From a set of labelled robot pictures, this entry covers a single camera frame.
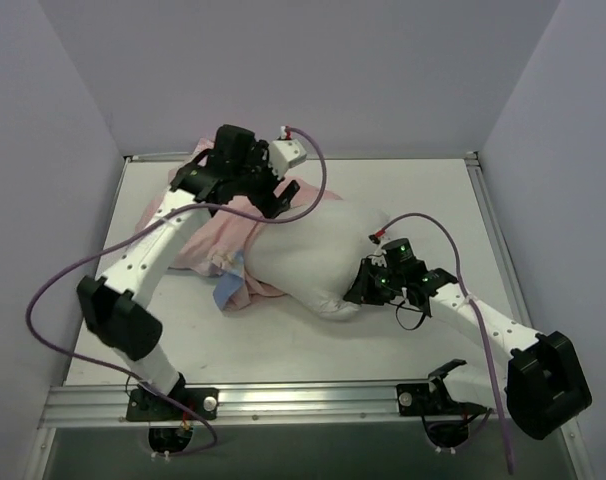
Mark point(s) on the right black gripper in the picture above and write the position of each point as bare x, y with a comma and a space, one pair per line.
362, 282

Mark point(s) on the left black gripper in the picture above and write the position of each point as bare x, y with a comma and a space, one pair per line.
271, 195

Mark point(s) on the white pillow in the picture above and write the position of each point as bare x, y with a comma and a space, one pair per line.
316, 259

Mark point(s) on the pink blue pillowcase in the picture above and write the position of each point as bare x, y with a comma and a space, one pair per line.
221, 247

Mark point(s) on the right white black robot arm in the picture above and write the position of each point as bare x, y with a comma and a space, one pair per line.
538, 378

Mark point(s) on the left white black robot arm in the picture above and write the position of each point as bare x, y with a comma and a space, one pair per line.
114, 304

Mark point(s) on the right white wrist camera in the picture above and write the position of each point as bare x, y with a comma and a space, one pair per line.
378, 239

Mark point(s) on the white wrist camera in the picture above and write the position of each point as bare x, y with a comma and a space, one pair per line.
285, 153
378, 239

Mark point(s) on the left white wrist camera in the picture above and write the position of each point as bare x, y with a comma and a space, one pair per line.
285, 153

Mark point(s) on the aluminium front rail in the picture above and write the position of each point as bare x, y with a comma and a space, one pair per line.
342, 430

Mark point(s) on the aluminium rail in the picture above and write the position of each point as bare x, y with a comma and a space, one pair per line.
342, 430
497, 240

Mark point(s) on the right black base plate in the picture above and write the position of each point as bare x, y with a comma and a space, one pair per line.
423, 398

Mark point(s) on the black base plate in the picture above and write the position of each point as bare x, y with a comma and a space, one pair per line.
423, 398
143, 406

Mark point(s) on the aluminium right side rail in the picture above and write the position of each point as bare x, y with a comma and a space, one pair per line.
497, 240

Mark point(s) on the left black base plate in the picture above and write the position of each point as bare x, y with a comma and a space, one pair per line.
143, 406

